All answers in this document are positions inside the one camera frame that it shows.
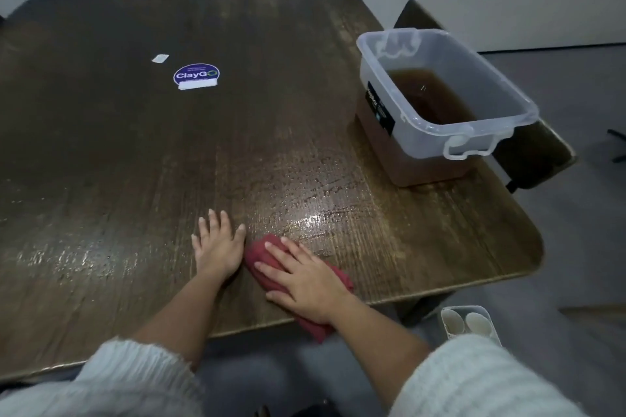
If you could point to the round blue sticker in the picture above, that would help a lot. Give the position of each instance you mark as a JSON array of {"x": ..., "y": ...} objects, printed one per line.
[{"x": 196, "y": 74}]

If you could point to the dark wooden chair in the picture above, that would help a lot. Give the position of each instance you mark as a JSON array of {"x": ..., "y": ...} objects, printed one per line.
[{"x": 543, "y": 153}]

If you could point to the person's left forearm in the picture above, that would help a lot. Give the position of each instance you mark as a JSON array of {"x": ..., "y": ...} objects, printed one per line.
[{"x": 147, "y": 353}]

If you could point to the clear plastic storage bin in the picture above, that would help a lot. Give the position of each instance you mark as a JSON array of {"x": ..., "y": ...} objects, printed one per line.
[{"x": 411, "y": 148}]

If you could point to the small clear plastic bin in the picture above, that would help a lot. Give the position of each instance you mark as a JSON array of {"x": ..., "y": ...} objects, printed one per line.
[{"x": 494, "y": 329}]

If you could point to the dark wooden table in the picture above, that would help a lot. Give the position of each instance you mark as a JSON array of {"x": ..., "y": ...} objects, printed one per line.
[{"x": 147, "y": 158}]

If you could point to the person's dark trousers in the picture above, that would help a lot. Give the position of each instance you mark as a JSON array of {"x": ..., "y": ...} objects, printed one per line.
[{"x": 313, "y": 410}]

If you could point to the person's right hand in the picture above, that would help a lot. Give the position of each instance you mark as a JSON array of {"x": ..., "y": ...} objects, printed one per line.
[{"x": 308, "y": 280}]

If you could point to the small white paper label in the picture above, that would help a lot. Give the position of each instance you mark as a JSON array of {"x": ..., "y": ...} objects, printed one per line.
[{"x": 160, "y": 58}]

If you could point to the person's left hand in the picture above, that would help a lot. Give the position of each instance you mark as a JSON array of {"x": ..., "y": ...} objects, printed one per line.
[{"x": 220, "y": 248}]

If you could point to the dark red cloth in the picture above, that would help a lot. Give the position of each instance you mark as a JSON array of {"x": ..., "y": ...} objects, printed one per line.
[{"x": 259, "y": 253}]

